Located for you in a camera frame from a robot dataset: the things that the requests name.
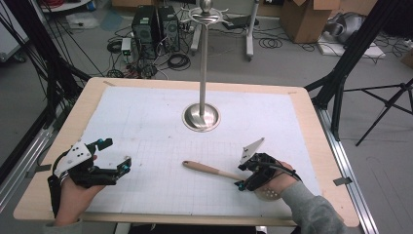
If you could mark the black frame post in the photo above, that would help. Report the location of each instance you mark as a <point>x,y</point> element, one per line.
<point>350,55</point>
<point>32,32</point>

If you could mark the white stand base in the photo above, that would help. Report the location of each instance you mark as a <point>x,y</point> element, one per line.
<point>250,39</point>

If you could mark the aluminium rail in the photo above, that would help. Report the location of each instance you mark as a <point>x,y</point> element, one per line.
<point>22,169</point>
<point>358,208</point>

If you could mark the beige slotted spoon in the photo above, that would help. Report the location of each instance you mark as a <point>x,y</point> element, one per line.
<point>207,169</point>

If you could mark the black computer tower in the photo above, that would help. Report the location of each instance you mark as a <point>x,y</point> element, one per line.
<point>168,29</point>
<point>144,32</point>

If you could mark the grey appliance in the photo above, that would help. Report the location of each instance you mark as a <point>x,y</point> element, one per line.
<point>349,26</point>

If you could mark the person's left hand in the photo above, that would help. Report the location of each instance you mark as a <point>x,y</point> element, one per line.
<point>74,201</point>

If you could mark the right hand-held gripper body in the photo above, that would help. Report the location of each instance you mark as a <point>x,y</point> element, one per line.
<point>264,169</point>

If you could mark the cardboard box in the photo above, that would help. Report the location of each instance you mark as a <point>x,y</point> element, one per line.
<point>302,22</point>

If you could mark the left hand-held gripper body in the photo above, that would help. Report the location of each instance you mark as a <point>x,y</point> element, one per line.
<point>76,157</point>

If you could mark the metal utensil stand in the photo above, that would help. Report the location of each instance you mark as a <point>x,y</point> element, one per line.
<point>203,65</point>

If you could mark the flat white board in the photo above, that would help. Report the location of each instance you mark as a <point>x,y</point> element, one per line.
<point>357,52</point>

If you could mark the white box with green light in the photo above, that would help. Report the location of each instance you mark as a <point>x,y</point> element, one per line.
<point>126,45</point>

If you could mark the grey tape strip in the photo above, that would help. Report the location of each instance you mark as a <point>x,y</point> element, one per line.
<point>37,170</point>
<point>343,181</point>

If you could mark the person's right hand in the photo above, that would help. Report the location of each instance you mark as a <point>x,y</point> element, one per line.
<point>285,180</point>

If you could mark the white grid mat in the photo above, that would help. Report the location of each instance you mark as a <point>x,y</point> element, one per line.
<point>146,113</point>

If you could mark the black tripod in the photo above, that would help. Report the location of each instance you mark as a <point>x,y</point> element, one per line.
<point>388,104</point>

